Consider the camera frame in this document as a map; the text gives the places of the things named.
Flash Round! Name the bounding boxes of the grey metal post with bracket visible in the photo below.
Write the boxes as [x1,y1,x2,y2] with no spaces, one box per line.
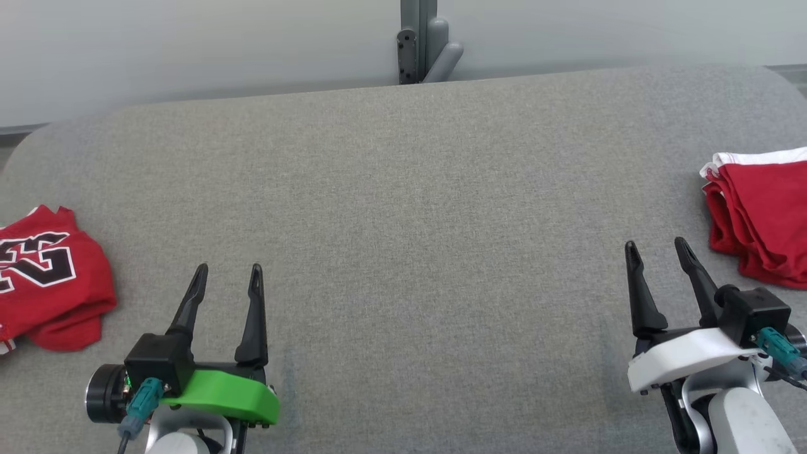
[396,0,465,86]

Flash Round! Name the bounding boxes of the grey fabric sofa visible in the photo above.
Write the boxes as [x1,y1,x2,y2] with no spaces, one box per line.
[0,63,807,454]

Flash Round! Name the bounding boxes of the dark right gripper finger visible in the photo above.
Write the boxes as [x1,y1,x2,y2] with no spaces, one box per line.
[673,236,721,330]
[624,240,669,340]

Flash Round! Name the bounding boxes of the red shorts with white stripe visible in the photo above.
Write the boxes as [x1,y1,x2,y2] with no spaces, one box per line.
[699,147,807,291]

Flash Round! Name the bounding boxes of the teal right cable connector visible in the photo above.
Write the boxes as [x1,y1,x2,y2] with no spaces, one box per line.
[755,327,807,380]

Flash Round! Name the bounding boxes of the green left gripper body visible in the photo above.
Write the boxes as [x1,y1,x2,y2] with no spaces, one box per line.
[161,363,281,428]

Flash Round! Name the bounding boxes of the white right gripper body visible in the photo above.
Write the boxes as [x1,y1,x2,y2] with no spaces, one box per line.
[627,327,765,396]

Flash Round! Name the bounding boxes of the teal left cable connector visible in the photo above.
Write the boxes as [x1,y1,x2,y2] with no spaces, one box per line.
[118,376,166,440]

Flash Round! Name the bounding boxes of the red jersey with black number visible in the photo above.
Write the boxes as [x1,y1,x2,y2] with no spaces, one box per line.
[0,205,119,355]

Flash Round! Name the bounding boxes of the teal cable connector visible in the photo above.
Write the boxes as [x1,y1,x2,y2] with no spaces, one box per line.
[755,327,807,380]
[118,376,166,440]

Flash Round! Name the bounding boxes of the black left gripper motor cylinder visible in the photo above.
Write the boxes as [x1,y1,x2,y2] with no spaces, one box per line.
[86,363,131,425]

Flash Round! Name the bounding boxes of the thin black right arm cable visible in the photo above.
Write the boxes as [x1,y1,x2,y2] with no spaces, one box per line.
[764,366,807,387]

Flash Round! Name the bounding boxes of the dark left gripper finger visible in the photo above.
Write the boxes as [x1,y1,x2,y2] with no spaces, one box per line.
[235,263,269,369]
[166,263,209,339]

